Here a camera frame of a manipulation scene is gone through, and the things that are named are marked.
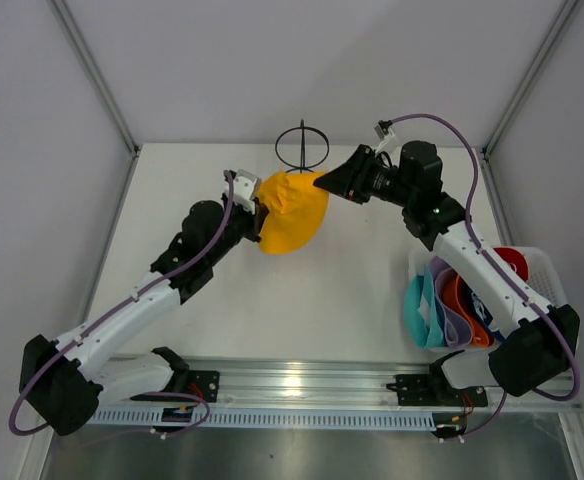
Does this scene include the right aluminium frame post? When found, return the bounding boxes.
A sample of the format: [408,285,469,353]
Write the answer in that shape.
[479,0,584,154]

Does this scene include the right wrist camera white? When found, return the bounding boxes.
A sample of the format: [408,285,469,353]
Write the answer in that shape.
[374,120,400,154]

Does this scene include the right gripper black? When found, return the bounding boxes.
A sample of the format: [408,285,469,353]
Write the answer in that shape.
[313,145,415,208]

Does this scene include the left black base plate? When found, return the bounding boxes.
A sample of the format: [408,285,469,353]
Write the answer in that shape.
[170,370,221,403]

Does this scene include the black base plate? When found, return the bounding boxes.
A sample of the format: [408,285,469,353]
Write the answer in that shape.
[170,370,221,403]
[385,373,488,407]

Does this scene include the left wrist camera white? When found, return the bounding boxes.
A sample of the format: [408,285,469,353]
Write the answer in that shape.
[232,170,261,211]

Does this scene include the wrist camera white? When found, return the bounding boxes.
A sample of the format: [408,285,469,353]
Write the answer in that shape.
[232,170,261,211]
[374,120,400,154]

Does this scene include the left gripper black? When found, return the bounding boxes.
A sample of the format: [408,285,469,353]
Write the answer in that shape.
[206,191,271,266]

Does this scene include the white plastic basket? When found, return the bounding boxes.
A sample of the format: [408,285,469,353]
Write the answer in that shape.
[408,247,567,353]

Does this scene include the orange bucket hat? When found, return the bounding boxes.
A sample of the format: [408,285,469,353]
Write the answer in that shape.
[443,273,495,348]

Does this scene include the lavender bucket hat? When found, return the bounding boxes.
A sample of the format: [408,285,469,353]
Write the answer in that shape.
[428,256,474,349]

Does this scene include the black wire hat stand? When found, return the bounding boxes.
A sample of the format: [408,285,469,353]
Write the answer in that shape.
[274,119,331,173]

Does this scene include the left aluminium frame post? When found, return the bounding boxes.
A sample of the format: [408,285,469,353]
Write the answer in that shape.
[47,0,139,156]

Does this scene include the aluminium mounting rail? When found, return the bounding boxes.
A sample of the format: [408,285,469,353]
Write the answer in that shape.
[106,353,581,411]

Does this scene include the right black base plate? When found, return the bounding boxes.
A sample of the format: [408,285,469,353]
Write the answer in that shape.
[385,373,488,407]

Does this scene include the yellow bucket hat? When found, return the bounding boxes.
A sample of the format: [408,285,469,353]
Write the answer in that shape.
[257,171,329,255]

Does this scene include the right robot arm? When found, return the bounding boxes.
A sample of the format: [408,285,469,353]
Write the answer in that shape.
[314,141,580,404]

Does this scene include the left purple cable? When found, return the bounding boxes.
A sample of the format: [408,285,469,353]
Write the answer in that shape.
[9,169,238,437]

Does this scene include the blue cap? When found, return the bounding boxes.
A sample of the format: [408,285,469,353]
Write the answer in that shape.
[467,289,505,342]

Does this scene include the white slotted cable duct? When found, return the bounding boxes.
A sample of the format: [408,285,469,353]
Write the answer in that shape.
[89,406,436,432]

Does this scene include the teal bucket hat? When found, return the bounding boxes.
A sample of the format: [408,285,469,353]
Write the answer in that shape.
[403,267,446,349]

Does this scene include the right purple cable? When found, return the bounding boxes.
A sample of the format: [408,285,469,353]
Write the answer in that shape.
[391,112,582,401]

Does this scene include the purple cable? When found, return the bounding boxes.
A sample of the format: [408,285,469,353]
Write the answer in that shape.
[9,169,238,437]
[391,112,582,401]

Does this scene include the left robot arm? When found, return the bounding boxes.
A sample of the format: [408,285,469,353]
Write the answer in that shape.
[17,198,268,436]

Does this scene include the red hat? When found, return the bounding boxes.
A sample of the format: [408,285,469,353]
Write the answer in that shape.
[494,246,529,282]

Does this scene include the aluminium frame post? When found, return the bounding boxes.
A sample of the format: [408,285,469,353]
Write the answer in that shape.
[47,0,139,156]
[479,0,584,154]

